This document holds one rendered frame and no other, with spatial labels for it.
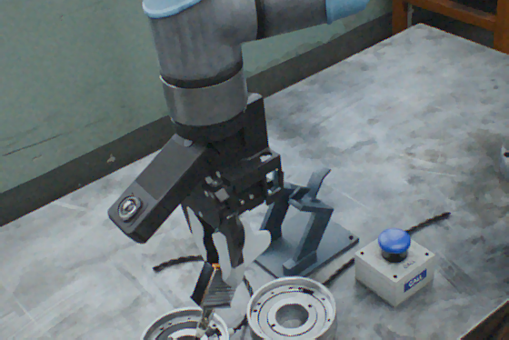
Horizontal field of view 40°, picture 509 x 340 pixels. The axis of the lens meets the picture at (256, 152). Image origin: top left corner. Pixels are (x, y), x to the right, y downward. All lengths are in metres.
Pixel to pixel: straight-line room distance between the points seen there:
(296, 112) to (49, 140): 1.36
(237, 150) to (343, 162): 0.47
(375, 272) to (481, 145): 0.37
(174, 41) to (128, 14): 1.86
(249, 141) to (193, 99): 0.09
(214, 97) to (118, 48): 1.87
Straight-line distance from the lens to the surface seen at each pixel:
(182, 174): 0.65
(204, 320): 0.79
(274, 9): 0.59
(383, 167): 1.12
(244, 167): 0.68
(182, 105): 0.62
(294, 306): 0.88
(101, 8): 2.40
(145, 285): 0.97
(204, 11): 0.57
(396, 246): 0.87
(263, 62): 2.85
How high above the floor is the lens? 1.47
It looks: 35 degrees down
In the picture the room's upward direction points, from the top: 7 degrees counter-clockwise
